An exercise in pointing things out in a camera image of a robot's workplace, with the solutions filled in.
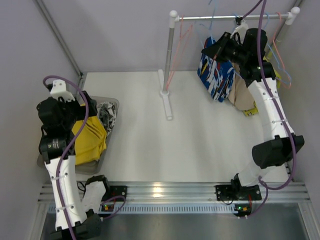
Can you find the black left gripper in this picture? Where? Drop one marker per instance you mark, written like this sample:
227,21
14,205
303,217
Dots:
83,107

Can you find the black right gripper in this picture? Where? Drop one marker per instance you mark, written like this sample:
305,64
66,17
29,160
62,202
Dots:
217,47

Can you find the newspaper print trousers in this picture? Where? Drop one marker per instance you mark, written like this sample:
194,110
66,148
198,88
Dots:
107,114

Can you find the blue patterned garment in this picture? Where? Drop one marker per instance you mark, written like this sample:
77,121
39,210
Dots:
217,77

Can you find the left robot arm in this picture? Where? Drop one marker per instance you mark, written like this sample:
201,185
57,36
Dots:
77,216

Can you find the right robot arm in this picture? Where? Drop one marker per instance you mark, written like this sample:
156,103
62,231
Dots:
280,143

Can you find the beige garment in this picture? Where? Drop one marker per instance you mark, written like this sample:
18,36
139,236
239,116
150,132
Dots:
239,95

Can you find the white clothes rack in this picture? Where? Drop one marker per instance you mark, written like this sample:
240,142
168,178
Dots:
289,18

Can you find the yellow green garment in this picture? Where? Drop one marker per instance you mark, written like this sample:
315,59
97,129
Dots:
252,111

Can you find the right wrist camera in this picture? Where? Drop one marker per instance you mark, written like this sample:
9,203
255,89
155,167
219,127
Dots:
241,29

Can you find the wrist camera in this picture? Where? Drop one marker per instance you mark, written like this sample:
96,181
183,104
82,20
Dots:
241,29
59,91

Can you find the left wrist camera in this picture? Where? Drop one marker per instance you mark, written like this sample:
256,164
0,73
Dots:
59,91

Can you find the aluminium mounting rail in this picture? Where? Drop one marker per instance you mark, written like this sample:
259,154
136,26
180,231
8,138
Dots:
201,192

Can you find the grey slotted cable duct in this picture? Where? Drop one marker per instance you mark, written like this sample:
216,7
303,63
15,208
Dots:
189,208

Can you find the aluminium frame post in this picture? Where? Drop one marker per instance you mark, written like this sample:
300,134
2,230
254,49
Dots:
43,10

